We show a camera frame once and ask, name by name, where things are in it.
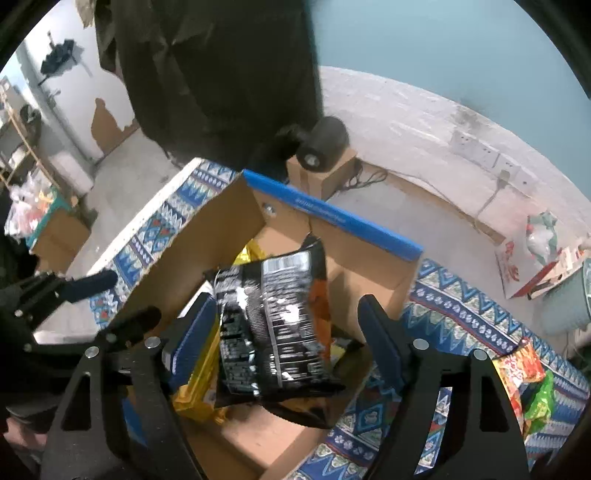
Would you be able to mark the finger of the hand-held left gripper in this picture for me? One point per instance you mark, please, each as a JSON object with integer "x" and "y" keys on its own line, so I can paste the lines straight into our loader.
{"x": 92, "y": 282}
{"x": 138, "y": 321}

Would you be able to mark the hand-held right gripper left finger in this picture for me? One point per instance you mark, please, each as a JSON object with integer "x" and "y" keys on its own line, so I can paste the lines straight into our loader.
{"x": 194, "y": 332}

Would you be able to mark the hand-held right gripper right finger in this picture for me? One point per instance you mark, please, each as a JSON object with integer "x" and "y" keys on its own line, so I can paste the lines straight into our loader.
{"x": 378, "y": 337}

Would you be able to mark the long yellow snack packet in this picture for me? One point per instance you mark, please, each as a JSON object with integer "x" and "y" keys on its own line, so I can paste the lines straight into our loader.
{"x": 198, "y": 397}

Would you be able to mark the small black snack packet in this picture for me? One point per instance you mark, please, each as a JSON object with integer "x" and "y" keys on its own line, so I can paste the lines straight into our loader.
{"x": 263, "y": 323}

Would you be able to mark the blue cardboard box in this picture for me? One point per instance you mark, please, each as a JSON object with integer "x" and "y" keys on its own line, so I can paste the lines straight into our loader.
{"x": 364, "y": 267}

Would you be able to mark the person's left forearm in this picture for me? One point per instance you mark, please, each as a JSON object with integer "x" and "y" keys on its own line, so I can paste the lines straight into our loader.
{"x": 21, "y": 434}

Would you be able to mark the large brown cardboard box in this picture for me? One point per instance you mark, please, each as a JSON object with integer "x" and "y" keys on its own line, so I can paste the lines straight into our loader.
{"x": 60, "y": 240}

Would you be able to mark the blue patterned blanket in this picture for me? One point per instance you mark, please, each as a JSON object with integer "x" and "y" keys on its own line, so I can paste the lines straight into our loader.
{"x": 461, "y": 300}

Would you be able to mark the plastic bag with packets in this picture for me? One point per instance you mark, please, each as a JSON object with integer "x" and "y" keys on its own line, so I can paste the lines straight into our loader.
{"x": 27, "y": 207}

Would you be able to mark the white bundle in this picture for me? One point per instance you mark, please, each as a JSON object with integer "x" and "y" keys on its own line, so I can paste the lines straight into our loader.
{"x": 71, "y": 173}

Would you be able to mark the orange red snack packet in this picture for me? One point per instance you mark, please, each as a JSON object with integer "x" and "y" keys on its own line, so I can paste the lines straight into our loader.
{"x": 521, "y": 364}

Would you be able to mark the red white paper bag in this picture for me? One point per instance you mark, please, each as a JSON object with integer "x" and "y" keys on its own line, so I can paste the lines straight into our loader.
{"x": 512, "y": 267}

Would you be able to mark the wooden rack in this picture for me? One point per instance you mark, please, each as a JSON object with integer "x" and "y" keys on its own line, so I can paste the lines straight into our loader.
{"x": 27, "y": 143}

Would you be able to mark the small brown cardboard box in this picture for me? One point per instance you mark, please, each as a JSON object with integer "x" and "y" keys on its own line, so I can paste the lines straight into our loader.
{"x": 332, "y": 180}

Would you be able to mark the green snack packet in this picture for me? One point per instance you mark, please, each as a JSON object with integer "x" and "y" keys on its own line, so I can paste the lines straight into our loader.
{"x": 542, "y": 397}

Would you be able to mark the grey waste bin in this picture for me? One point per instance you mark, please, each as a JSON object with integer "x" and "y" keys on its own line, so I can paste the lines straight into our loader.
{"x": 563, "y": 314}

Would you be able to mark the crumpled plastic waste bundle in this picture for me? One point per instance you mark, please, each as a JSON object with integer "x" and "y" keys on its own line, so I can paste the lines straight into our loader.
{"x": 542, "y": 235}

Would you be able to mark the light wooden pieces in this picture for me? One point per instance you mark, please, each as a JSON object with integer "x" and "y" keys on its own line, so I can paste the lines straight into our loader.
{"x": 575, "y": 258}

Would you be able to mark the dark hanging item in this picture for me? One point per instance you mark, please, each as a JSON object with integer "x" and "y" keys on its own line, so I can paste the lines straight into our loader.
{"x": 57, "y": 57}

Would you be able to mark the dark hanging cloth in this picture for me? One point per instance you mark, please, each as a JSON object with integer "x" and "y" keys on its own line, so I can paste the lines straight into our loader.
{"x": 221, "y": 69}

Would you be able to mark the white wall socket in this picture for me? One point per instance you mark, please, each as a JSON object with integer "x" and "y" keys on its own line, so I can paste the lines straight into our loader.
{"x": 485, "y": 153}
{"x": 526, "y": 175}
{"x": 506, "y": 164}
{"x": 461, "y": 142}

